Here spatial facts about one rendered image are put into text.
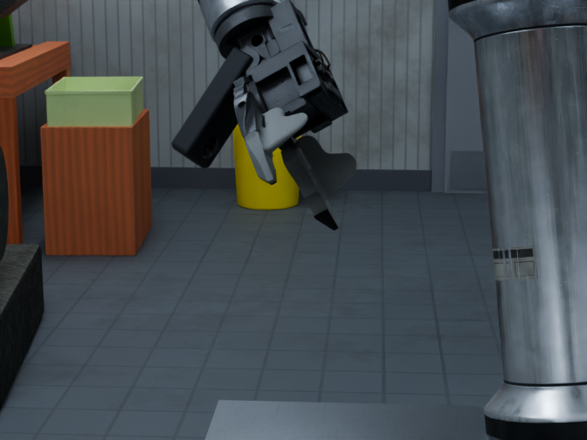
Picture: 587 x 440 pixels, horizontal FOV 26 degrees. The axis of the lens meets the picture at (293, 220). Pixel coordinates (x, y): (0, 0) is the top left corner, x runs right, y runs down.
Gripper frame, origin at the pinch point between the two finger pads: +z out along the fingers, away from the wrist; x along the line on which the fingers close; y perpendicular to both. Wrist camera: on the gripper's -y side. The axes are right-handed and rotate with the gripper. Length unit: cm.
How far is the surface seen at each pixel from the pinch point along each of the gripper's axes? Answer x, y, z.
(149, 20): 458, -162, -364
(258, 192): 471, -143, -244
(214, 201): 485, -172, -259
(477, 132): 543, -34, -250
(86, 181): 354, -181, -230
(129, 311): 311, -161, -144
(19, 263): 257, -170, -155
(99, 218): 364, -185, -216
